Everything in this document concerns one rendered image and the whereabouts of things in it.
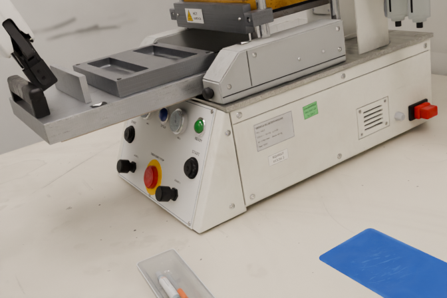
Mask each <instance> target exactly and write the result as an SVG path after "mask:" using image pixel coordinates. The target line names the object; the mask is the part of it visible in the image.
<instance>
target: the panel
mask: <svg viewBox="0 0 447 298"><path fill-rule="evenodd" d="M165 109H166V111H167V116H166V119H165V121H163V122H162V121H161V120H160V119H159V118H158V113H159V111H160V110H161V109H160V110H156V111H155V113H154V115H153V117H152V118H151V119H150V120H144V119H143V118H142V117H141V116H138V117H136V118H132V119H130V120H127V124H126V128H127V127H132V130H133V135H132V139H131V141H129V142H127V141H126V140H125V139H124V142H123V145H122V152H121V156H120V159H122V160H129V161H130V162H132V161H133V162H135V163H136V170H135V172H134V173H132V172H131V171H129V173H127V174H125V173H117V174H118V175H119V176H120V177H121V178H123V179H124V180H126V181H127V182H128V183H129V184H131V185H132V186H134V187H135V188H136V189H138V190H139V191H141V192H142V193H143V194H144V195H146V196H147V197H149V198H150V199H151V200H153V201H154V202H156V203H157V204H158V205H159V206H161V207H162V208H164V209H165V210H166V211H167V212H169V213H170V214H172V215H173V216H174V217H175V218H177V219H178V220H180V221H181V222H182V223H183V224H185V225H186V226H188V227H189V228H190V229H192V228H193V224H194V219H195V215H196V209H197V205H198V200H199V196H200V190H201V186H202V180H203V176H204V170H205V167H206V160H207V157H208V150H209V147H210V141H211V137H212V131H213V127H214V122H215V118H216V112H217V109H216V108H213V107H210V106H207V105H204V104H201V103H198V102H195V101H193V100H185V101H183V102H179V103H177V104H173V105H171V106H167V107H165ZM176 109H184V110H185V111H186V113H187V115H188V125H187V128H186V130H185V131H184V133H183V134H174V133H173V132H172V131H171V130H170V124H169V122H170V116H171V114H172V112H173V111H175V110H176ZM197 120H202V122H203V128H202V131H201V132H200V133H199V134H198V133H196V132H195V130H194V123H195V122H196V121H197ZM187 159H193V160H194V161H195V163H196V171H195V174H194V175H193V176H192V177H187V176H186V175H185V173H184V164H185V162H186V160H187ZM149 166H155V167H156V168H157V170H158V182H157V184H156V187H155V188H153V189H148V188H147V187H146V186H145V184H144V172H145V170H146V169H147V167H149ZM158 186H169V187H170V188H171V189H172V188H176V189H177V190H178V197H177V199H176V201H173V200H171V199H170V201H169V202H158V201H157V199H156V196H155V192H156V188H157V187H158Z"/></svg>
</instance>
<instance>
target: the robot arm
mask: <svg viewBox="0 0 447 298"><path fill-rule="evenodd" d="M34 40H35V36H34V34H33V32H32V31H31V30H30V28H29V26H28V25H27V24H26V22H25V20H24V19H23V18H22V16H21V15H20V14H19V12H18V10H16V8H15V6H14V5H13V4H12V2H11V1H10V0H0V56H2V57H5V58H8V59H9V58H11V56H12V57H13V58H14V59H15V60H16V62H17V63H18V64H19V66H20V67H21V68H22V69H23V70H22V71H23V72H24V74H25V75H26V77H27V78H28V79H29V80H30V82H31V83H33V84H35V85H36V86H38V87H40V88H42V90H43V92H44V91H45V90H47V89H48V88H49V87H51V86H53V85H54V84H55V83H56V82H57V81H58V80H57V78H56V76H55V75H54V74H53V72H52V71H51V69H50V68H49V67H48V66H47V64H46V62H45V61H44V60H43V59H42V58H41V57H40V56H39V54H38V52H37V51H36V50H35V48H34V47H33V46H32V44H31V43H30V42H32V43H33V42H34ZM10 54H11V55H10Z"/></svg>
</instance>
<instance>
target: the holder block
mask: <svg viewBox="0 0 447 298"><path fill-rule="evenodd" d="M215 58H216V57H215V53H214V52H212V51H205V50H201V49H193V48H189V47H182V46H178V45H170V44H166V43H159V42H157V43H152V44H150V45H146V46H143V47H138V48H135V49H131V50H128V51H124V52H121V53H116V54H113V55H109V56H106V57H102V58H99V59H95V60H91V61H87V62H84V63H80V64H76V65H73V70H74V71H75V72H78V73H80V74H83V75H85V77H86V81H87V84H89V85H91V86H93V87H96V88H98V89H100V90H103V91H105V92H108V93H110V94H113V95H114V96H117V97H119V98H122V97H124V96H128V95H130V94H134V93H137V92H140V91H143V90H147V89H149V88H153V87H155V86H160V85H162V84H166V83H168V82H172V81H175V80H178V79H181V78H184V77H187V76H191V75H194V74H197V73H201V72H204V71H207V70H208V69H209V68H210V66H211V65H212V63H213V61H214V60H215Z"/></svg>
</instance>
